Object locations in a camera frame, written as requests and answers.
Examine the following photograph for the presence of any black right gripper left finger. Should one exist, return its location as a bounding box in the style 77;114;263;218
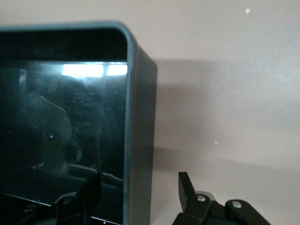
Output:
14;172;102;225

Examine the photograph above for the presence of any black plastic box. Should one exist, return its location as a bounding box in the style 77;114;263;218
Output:
0;20;158;225

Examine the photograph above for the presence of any brown table mat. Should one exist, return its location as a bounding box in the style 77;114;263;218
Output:
0;0;300;225

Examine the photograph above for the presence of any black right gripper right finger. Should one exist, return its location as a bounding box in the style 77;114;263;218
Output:
174;172;270;225

